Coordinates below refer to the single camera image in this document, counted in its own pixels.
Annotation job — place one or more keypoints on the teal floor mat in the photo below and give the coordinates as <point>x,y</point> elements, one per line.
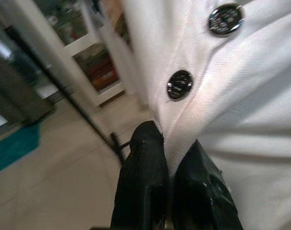
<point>13,148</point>

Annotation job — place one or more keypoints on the white snap-button jacket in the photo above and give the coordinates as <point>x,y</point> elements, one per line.
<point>231,95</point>

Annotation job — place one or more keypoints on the white glass-door cabinet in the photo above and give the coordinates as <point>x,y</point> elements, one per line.
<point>109,94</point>

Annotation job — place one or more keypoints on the metal clothes rack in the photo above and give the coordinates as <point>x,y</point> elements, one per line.
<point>116,148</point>

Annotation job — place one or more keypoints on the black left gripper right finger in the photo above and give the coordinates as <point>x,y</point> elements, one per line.
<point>202,191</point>

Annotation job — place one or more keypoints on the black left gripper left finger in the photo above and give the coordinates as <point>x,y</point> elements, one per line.
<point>140,179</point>

